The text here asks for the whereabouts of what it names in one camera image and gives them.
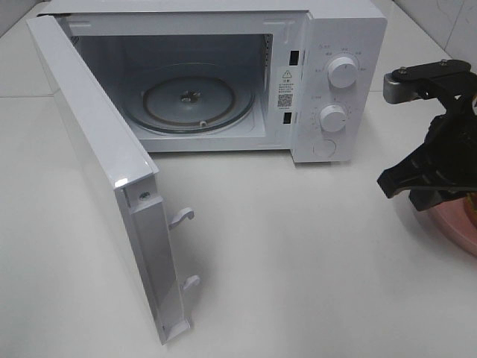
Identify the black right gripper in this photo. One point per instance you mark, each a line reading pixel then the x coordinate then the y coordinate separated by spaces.
pixel 446 167

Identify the round white door button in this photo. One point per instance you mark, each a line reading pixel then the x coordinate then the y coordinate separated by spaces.
pixel 324 148

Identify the pink plate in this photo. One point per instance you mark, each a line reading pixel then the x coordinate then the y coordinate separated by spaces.
pixel 452 222

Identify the white microwave door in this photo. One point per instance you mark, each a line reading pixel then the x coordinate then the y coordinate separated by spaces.
pixel 121 175

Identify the burger with lettuce and cheese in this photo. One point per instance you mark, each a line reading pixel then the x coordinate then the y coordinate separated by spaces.
pixel 470 207

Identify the lower white timer knob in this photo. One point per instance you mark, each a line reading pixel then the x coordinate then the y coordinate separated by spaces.
pixel 333 118

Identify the upper white power knob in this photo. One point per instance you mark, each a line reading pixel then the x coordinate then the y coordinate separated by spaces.
pixel 342 72

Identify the white microwave oven body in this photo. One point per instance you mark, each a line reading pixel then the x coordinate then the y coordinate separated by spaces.
pixel 117 39

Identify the white warning label sticker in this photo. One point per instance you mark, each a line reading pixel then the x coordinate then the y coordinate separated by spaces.
pixel 287 80

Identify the glass microwave turntable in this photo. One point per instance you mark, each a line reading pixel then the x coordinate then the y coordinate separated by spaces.
pixel 187 98

